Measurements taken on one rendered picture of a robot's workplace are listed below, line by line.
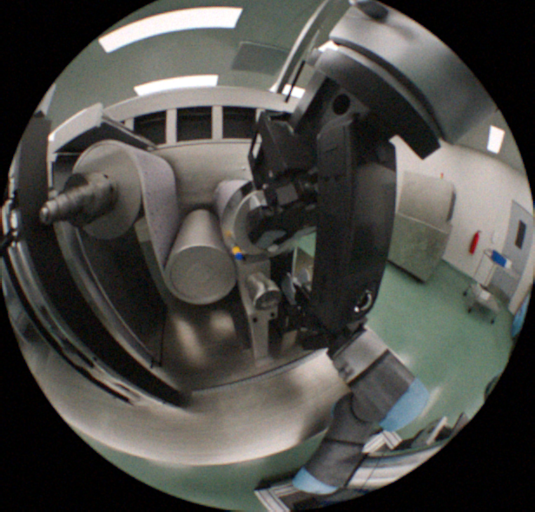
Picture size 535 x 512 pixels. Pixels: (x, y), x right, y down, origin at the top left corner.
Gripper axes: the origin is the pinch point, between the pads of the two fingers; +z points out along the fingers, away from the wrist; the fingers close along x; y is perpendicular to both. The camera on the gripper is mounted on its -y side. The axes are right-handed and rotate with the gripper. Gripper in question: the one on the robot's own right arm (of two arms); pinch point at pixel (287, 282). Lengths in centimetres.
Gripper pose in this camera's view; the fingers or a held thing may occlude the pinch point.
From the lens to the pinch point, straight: 37.3
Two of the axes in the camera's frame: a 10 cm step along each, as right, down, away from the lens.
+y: 0.0, -9.0, -4.4
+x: -9.3, 1.6, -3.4
